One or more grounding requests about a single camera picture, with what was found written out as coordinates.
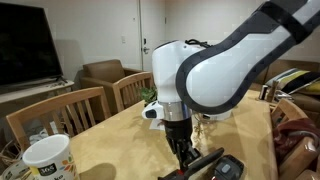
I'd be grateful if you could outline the white 365 container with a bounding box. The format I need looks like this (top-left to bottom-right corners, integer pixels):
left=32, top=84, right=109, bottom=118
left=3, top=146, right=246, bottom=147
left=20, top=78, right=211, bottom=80
left=23, top=134, right=80, bottom=180

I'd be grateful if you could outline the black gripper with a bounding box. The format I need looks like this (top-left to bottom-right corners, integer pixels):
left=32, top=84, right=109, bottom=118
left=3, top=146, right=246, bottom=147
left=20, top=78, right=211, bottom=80
left=164, top=118, right=201, bottom=171

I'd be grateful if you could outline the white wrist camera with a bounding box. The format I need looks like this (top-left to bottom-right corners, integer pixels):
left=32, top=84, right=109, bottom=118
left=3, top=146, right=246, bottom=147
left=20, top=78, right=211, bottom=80
left=142, top=101, right=164, bottom=119

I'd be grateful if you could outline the red cloth on chair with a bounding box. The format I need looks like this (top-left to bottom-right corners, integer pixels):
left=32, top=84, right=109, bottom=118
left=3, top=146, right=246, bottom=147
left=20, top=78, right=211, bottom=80
left=273, top=118, right=320, bottom=162

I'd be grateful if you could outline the white TV console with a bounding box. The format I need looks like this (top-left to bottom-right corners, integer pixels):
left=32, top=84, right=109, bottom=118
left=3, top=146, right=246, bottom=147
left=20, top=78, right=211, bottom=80
left=0, top=80, right=74, bottom=103

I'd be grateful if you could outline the white paper napkin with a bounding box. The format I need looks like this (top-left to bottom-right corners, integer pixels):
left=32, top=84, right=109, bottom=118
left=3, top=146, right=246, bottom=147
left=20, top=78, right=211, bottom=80
left=150, top=119, right=165, bottom=131

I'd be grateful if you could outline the potted green plant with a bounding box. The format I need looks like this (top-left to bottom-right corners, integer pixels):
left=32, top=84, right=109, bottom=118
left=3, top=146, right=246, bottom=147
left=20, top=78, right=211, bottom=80
left=140, top=86, right=157, bottom=106

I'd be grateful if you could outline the near wooden dining chair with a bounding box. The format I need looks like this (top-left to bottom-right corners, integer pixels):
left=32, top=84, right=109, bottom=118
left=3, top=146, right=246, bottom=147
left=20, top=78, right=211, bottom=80
left=6, top=86, right=111, bottom=151

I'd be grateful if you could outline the wooden dining chair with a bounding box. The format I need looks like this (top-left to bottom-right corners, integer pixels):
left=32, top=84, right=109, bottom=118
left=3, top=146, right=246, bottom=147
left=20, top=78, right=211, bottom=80
left=113, top=72, right=154, bottom=112
left=6, top=86, right=111, bottom=151

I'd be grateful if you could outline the brown leather sofa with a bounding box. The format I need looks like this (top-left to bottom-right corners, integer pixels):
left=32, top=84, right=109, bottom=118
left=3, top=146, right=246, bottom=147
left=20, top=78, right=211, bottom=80
left=250, top=59, right=320, bottom=124

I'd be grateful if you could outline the white door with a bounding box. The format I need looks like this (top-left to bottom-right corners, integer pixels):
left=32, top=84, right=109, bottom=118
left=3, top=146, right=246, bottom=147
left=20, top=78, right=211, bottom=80
left=139, top=0, right=165, bottom=71

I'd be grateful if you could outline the black flat screen television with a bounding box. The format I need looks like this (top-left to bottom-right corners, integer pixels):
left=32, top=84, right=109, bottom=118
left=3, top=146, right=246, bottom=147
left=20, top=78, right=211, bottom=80
left=0, top=3, right=63, bottom=86

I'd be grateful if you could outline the yellow cushion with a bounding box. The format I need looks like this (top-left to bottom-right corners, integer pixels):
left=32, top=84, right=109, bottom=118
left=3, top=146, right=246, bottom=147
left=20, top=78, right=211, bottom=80
left=302, top=81, right=320, bottom=95

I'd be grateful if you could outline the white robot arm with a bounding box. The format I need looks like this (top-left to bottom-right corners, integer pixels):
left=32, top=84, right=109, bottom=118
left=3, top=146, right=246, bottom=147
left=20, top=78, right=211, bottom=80
left=152, top=0, right=320, bottom=171

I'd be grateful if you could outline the striped cushion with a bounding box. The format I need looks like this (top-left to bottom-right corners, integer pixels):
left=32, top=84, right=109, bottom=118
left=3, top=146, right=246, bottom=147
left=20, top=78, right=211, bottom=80
left=266, top=68, right=320, bottom=94

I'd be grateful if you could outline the brown armchair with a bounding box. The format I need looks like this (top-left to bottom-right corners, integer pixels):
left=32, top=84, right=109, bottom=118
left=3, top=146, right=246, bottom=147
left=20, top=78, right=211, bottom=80
left=80, top=59, right=140, bottom=115

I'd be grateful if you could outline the far wooden dining chair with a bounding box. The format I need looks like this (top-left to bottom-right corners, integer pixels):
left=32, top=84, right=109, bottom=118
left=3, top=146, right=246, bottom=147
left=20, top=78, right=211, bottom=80
left=113, top=72, right=154, bottom=112

